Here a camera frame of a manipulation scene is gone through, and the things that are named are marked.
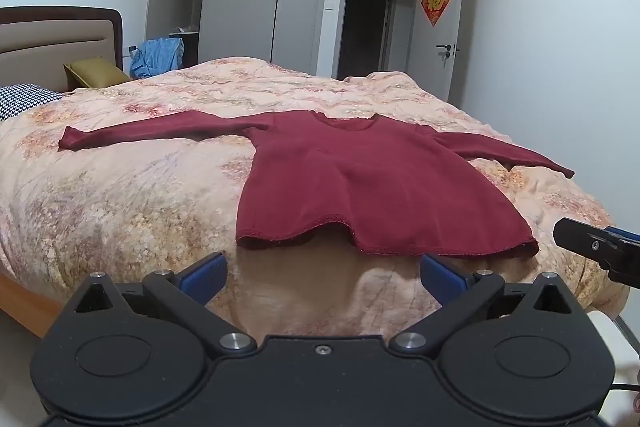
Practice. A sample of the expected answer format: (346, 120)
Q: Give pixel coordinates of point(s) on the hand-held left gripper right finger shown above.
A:
(440, 279)

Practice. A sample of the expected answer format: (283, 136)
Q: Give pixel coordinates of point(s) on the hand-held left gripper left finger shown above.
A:
(206, 278)

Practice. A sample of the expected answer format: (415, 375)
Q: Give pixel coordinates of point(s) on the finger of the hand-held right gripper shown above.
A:
(580, 239)

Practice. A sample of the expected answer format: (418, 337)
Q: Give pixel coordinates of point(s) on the dark red long-sleeved sweater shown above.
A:
(360, 182)

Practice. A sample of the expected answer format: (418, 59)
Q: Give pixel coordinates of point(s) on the floral peach quilt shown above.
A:
(150, 187)

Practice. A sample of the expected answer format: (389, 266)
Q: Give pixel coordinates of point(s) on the white room door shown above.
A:
(442, 72)

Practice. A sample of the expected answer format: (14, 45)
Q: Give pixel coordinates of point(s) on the blue garment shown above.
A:
(157, 57)

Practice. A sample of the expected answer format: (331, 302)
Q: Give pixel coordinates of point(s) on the olive green pillow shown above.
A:
(95, 74)

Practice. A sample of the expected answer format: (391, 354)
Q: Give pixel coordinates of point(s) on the white crumpled item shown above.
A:
(186, 28)

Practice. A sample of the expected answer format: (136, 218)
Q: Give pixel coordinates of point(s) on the houndstooth pillow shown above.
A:
(25, 99)

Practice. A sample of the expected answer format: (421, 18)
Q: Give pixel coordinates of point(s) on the beige padded headboard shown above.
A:
(45, 42)

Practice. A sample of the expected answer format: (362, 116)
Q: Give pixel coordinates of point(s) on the wooden bed frame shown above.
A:
(27, 307)

